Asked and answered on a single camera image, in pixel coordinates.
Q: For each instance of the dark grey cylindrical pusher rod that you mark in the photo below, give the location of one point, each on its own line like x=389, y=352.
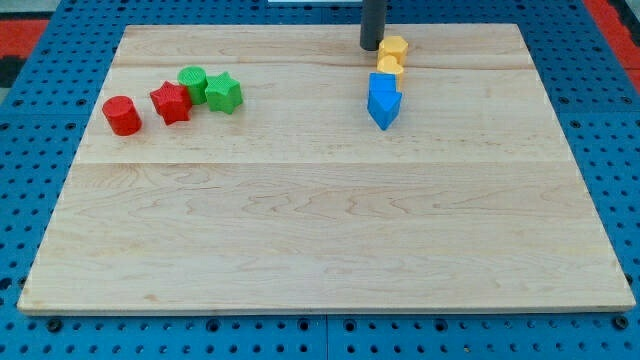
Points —
x=373, y=21

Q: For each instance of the green star block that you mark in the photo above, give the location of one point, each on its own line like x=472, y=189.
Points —
x=223, y=93

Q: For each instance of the red star block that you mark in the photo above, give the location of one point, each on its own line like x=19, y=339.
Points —
x=172, y=102

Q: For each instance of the yellow hexagon block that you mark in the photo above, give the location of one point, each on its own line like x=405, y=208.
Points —
x=395, y=46

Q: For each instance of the yellow heart block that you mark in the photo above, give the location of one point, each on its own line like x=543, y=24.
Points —
x=388, y=64

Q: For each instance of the blue cube block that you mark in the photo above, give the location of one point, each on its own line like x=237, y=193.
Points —
x=382, y=82

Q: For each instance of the blue triangle block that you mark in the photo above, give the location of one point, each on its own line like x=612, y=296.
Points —
x=384, y=107

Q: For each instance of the green cylinder block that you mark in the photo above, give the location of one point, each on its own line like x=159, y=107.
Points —
x=195, y=80

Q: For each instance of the light wooden board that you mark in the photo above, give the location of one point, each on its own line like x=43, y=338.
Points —
x=470, y=202

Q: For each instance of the red cylinder block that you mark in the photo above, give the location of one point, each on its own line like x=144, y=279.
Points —
x=122, y=115

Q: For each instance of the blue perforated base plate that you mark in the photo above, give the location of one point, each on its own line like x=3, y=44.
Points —
x=54, y=58

